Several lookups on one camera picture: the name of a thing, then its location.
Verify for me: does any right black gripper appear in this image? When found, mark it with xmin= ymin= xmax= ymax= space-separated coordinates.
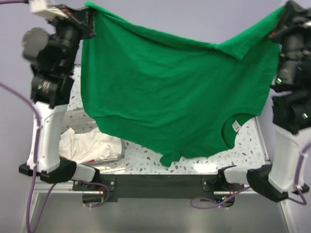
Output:
xmin=264 ymin=0 xmax=311 ymax=84

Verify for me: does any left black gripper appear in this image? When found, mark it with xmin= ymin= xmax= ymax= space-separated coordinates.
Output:
xmin=48 ymin=2 xmax=98 ymax=72

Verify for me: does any green t-shirt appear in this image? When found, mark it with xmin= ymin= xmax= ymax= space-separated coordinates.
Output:
xmin=81 ymin=1 xmax=284 ymax=166

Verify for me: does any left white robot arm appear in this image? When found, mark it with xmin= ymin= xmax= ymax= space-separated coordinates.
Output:
xmin=18 ymin=0 xmax=101 ymax=190

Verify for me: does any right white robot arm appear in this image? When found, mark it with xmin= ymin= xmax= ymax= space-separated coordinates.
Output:
xmin=212 ymin=0 xmax=311 ymax=202

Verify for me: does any clear plastic bin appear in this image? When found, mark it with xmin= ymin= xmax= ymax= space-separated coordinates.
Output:
xmin=59 ymin=109 xmax=125 ymax=174

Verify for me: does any white t-shirt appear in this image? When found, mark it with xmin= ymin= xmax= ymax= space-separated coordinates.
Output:
xmin=59 ymin=128 xmax=123 ymax=163

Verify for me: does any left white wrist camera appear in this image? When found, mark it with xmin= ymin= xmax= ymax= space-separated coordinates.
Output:
xmin=28 ymin=0 xmax=68 ymax=20

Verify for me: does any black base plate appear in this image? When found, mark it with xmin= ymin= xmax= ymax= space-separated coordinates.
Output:
xmin=72 ymin=173 xmax=243 ymax=203

